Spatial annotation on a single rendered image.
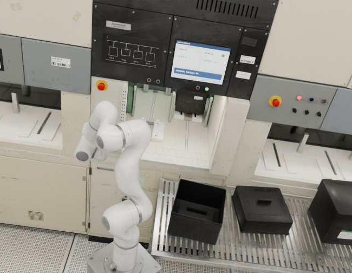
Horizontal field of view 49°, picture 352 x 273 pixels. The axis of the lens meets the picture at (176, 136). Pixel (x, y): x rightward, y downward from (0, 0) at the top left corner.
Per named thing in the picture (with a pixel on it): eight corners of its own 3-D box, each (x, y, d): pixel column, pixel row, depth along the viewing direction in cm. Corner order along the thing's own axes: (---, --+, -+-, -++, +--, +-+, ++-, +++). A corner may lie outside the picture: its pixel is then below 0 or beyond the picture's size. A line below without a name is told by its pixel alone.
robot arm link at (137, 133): (113, 221, 176) (143, 208, 185) (127, 235, 168) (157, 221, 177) (105, 121, 154) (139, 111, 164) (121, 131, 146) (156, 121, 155)
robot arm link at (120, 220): (143, 242, 183) (149, 207, 169) (109, 260, 172) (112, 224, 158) (130, 225, 190) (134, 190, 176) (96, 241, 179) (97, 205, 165)
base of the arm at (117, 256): (119, 286, 183) (122, 262, 172) (97, 259, 193) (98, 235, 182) (150, 266, 194) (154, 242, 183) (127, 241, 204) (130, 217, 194)
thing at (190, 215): (175, 199, 235) (180, 177, 225) (220, 209, 233) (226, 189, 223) (166, 233, 212) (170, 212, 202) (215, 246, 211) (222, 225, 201)
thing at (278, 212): (240, 233, 221) (246, 217, 213) (230, 195, 244) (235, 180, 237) (289, 234, 225) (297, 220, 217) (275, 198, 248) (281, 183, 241)
